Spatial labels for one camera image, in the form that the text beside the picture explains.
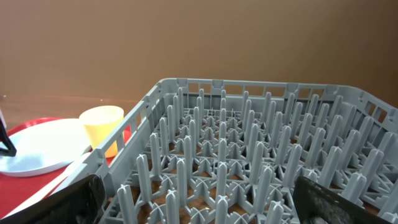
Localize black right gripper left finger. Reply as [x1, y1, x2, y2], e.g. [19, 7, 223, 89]
[1, 174, 105, 224]

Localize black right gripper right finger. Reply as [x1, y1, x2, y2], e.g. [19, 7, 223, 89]
[293, 176, 389, 224]

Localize large light blue plate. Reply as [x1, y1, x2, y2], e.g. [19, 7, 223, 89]
[1, 118, 90, 177]

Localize white plastic spoon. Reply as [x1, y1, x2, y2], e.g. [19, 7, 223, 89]
[5, 152, 91, 217]

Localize red serving tray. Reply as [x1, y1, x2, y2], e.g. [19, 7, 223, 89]
[0, 117, 133, 218]

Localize grey dishwasher rack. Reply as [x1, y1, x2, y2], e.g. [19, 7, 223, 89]
[61, 78, 397, 223]

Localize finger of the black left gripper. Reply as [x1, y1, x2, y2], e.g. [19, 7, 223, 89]
[0, 121, 17, 157]

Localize yellow plastic cup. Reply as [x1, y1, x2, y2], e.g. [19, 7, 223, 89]
[79, 105, 124, 149]

